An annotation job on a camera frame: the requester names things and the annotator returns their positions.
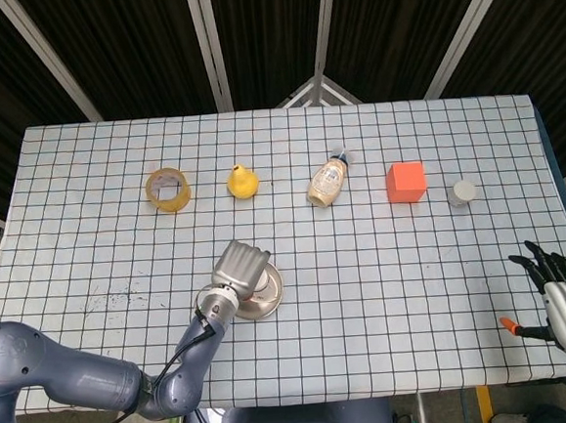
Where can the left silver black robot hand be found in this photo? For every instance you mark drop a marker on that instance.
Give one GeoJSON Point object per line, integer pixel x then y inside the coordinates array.
{"type": "Point", "coordinates": [238, 269]}

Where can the white paper cup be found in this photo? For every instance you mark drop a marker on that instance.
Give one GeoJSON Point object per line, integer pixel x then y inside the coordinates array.
{"type": "Point", "coordinates": [269, 281]}

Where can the grey shoe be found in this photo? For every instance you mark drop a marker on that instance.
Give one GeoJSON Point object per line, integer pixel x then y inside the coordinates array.
{"type": "Point", "coordinates": [506, 420]}

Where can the beige sauce bottle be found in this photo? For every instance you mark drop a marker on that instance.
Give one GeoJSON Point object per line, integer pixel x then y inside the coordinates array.
{"type": "Point", "coordinates": [326, 181]}

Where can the white metal frame post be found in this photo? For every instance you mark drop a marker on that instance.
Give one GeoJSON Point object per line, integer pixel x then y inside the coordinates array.
{"type": "Point", "coordinates": [464, 26]}
{"type": "Point", "coordinates": [208, 46]}
{"type": "Point", "coordinates": [322, 22]}
{"type": "Point", "coordinates": [45, 58]}

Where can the small white jar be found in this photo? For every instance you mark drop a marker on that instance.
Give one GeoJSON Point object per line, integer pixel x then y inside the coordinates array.
{"type": "Point", "coordinates": [463, 192]}

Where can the yellow pear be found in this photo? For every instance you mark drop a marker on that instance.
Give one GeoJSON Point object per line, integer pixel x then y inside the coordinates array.
{"type": "Point", "coordinates": [243, 185]}

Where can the round steel plate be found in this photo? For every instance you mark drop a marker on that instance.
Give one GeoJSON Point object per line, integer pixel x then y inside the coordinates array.
{"type": "Point", "coordinates": [256, 309]}

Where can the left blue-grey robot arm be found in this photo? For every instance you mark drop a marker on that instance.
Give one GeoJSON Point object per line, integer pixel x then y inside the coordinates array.
{"type": "Point", "coordinates": [80, 379]}

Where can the yellow packing tape roll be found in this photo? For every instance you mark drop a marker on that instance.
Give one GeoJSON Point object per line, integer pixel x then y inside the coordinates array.
{"type": "Point", "coordinates": [177, 205]}

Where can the white black checkered tablecloth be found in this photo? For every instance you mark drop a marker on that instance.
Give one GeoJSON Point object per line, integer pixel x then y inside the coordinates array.
{"type": "Point", "coordinates": [367, 288]}

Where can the yellow floor bar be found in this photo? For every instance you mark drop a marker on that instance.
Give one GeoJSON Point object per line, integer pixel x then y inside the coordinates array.
{"type": "Point", "coordinates": [483, 406]}

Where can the orange cube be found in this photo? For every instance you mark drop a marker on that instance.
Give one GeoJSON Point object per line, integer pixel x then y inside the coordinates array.
{"type": "Point", "coordinates": [405, 182]}

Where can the white triangular metal frame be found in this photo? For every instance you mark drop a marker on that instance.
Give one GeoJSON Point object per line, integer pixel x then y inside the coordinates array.
{"type": "Point", "coordinates": [320, 88]}

